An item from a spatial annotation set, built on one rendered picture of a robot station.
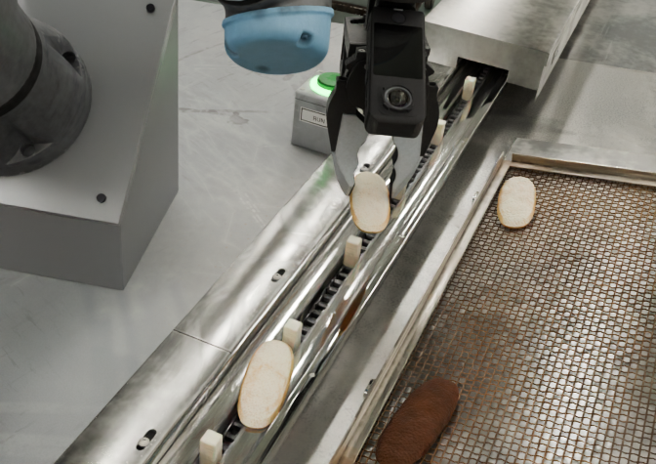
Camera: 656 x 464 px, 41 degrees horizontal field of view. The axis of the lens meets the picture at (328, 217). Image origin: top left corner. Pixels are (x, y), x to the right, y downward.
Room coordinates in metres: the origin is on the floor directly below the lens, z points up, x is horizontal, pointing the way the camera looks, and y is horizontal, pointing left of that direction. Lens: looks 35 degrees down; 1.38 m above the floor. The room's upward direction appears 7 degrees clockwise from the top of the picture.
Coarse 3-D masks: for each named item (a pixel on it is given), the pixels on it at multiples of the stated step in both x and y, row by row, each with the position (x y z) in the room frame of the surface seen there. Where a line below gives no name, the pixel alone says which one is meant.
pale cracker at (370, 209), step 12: (360, 180) 0.71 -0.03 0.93; (372, 180) 0.71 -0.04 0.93; (360, 192) 0.69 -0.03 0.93; (372, 192) 0.69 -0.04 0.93; (384, 192) 0.69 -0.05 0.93; (360, 204) 0.67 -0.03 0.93; (372, 204) 0.67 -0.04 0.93; (384, 204) 0.67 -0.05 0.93; (360, 216) 0.65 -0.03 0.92; (372, 216) 0.65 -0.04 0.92; (384, 216) 0.66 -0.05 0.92; (360, 228) 0.64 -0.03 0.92; (372, 228) 0.64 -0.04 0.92; (384, 228) 0.65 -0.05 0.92
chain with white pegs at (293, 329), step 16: (480, 80) 1.15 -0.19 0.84; (464, 96) 1.08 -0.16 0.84; (448, 128) 0.99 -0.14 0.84; (432, 144) 0.95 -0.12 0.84; (416, 176) 0.87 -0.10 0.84; (400, 192) 0.81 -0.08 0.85; (352, 240) 0.69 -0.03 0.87; (368, 240) 0.73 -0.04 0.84; (352, 256) 0.68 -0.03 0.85; (336, 288) 0.65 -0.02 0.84; (320, 304) 0.62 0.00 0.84; (288, 320) 0.56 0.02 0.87; (304, 320) 0.60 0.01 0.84; (288, 336) 0.55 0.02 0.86; (304, 336) 0.58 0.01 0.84; (208, 432) 0.43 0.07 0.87; (224, 432) 0.46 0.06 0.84; (208, 448) 0.42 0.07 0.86; (224, 448) 0.44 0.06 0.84
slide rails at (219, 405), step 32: (480, 64) 1.18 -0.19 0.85; (448, 96) 1.06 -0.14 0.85; (480, 96) 1.08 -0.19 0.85; (416, 192) 0.82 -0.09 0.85; (352, 224) 0.74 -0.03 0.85; (320, 256) 0.68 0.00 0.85; (352, 288) 0.64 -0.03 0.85; (320, 320) 0.59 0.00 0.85; (224, 384) 0.50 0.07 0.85; (224, 416) 0.46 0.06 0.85; (192, 448) 0.43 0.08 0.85
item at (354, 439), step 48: (480, 192) 0.75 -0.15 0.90; (576, 192) 0.77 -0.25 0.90; (480, 240) 0.68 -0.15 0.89; (576, 240) 0.68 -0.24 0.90; (624, 240) 0.68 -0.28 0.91; (432, 288) 0.60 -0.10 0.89; (576, 288) 0.61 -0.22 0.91; (480, 336) 0.54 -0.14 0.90; (528, 336) 0.54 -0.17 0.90; (384, 384) 0.48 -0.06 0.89; (480, 384) 0.48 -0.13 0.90; (624, 432) 0.43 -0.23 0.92
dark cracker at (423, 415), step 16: (432, 384) 0.47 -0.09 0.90; (448, 384) 0.47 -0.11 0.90; (416, 400) 0.46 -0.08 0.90; (432, 400) 0.45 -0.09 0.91; (448, 400) 0.46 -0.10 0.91; (400, 416) 0.44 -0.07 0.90; (416, 416) 0.44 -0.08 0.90; (432, 416) 0.44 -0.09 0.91; (448, 416) 0.44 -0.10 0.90; (384, 432) 0.42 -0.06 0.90; (400, 432) 0.42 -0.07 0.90; (416, 432) 0.42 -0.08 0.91; (432, 432) 0.42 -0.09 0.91; (384, 448) 0.41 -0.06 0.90; (400, 448) 0.41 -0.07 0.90; (416, 448) 0.41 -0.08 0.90
